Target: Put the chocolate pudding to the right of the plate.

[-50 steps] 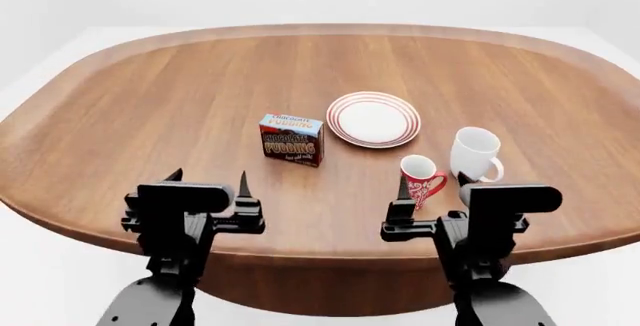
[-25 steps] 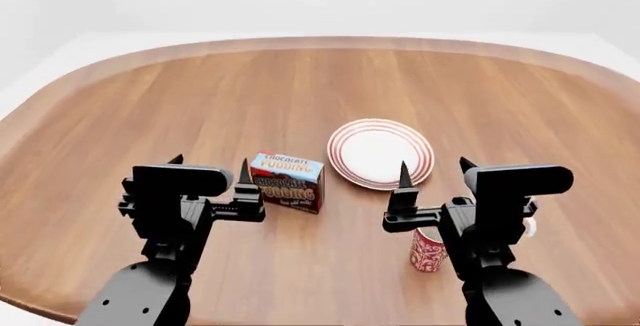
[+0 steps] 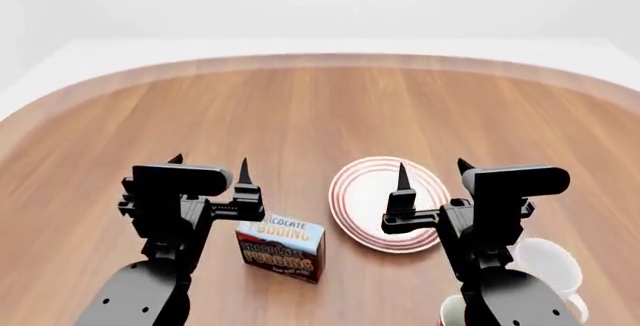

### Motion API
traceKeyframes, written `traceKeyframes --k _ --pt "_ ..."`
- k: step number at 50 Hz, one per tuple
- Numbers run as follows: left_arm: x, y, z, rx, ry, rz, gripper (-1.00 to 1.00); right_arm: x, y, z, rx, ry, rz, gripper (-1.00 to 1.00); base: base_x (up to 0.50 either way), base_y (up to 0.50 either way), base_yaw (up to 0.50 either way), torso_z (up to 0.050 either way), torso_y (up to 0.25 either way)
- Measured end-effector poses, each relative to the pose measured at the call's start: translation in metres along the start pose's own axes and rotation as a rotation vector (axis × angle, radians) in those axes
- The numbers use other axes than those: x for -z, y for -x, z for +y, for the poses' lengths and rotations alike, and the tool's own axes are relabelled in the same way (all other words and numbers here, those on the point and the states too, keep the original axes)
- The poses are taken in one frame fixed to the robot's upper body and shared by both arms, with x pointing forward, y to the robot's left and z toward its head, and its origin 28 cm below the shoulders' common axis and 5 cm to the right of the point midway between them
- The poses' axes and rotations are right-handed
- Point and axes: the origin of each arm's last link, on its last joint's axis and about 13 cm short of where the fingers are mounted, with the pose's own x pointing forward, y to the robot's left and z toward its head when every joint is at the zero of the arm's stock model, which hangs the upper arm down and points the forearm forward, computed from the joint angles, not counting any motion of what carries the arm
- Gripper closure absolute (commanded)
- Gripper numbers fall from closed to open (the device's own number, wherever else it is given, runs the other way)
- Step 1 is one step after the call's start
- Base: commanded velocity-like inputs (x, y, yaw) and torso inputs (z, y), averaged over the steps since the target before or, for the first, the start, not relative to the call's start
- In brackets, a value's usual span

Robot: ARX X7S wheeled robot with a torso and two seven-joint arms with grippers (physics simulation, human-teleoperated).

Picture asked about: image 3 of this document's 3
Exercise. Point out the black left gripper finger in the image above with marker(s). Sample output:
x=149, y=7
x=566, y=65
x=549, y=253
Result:
x=247, y=196
x=177, y=161

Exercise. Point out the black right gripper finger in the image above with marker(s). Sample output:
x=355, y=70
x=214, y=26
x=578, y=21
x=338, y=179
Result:
x=465, y=166
x=402, y=200

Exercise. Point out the white plate with red rings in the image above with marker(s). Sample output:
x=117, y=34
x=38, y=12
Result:
x=362, y=198

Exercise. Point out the chocolate pudding box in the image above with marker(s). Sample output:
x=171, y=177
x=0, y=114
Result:
x=280, y=253

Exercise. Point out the white mug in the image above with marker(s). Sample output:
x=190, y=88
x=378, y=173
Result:
x=550, y=262

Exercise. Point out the red cup with white inside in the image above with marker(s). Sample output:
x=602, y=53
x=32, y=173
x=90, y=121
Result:
x=452, y=311

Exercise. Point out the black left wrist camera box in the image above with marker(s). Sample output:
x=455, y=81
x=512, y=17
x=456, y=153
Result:
x=175, y=179

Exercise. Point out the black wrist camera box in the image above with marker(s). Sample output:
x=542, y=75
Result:
x=175, y=179
x=515, y=180

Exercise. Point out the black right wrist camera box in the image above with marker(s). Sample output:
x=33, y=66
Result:
x=515, y=180

